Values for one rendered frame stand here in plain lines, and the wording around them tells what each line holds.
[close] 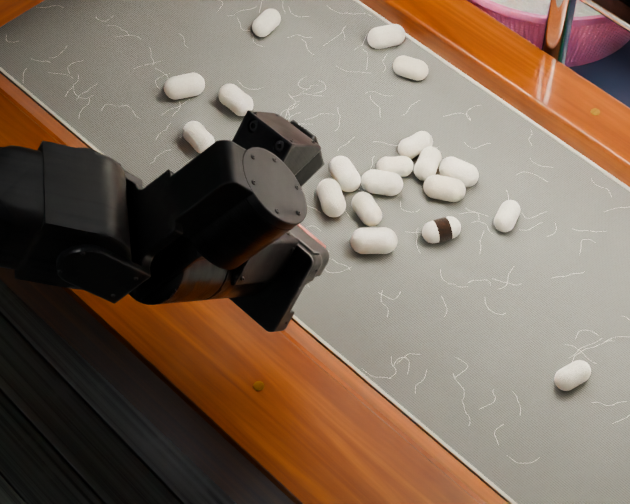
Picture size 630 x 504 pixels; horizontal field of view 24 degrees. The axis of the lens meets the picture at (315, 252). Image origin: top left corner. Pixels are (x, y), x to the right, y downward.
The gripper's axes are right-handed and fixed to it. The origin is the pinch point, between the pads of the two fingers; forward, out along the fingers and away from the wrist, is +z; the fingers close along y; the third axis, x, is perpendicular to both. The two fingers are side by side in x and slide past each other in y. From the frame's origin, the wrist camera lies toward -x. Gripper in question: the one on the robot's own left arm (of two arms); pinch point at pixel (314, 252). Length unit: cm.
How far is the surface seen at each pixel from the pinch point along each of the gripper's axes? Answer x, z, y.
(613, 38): -20.7, 39.8, 3.9
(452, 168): -7.1, 17.1, 1.3
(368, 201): -2.2, 11.2, 3.7
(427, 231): -2.8, 12.5, -1.7
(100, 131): 5.8, 4.8, 26.9
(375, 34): -11.6, 22.3, 17.1
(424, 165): -6.2, 16.0, 3.2
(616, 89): -16.6, 41.2, 1.5
